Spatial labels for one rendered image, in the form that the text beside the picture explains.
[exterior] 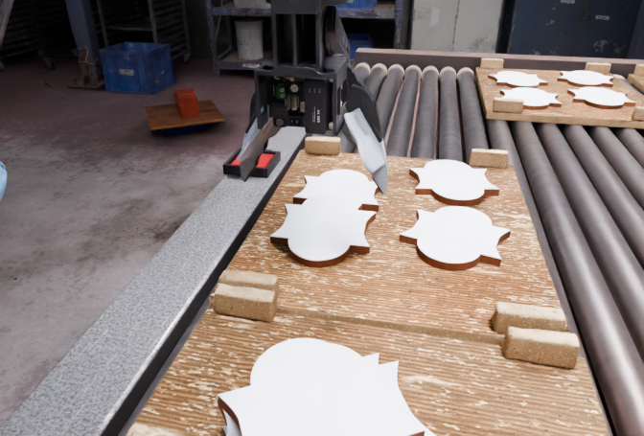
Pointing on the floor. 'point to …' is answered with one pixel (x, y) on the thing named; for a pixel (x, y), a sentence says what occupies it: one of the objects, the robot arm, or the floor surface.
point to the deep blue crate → (137, 67)
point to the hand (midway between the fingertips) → (313, 185)
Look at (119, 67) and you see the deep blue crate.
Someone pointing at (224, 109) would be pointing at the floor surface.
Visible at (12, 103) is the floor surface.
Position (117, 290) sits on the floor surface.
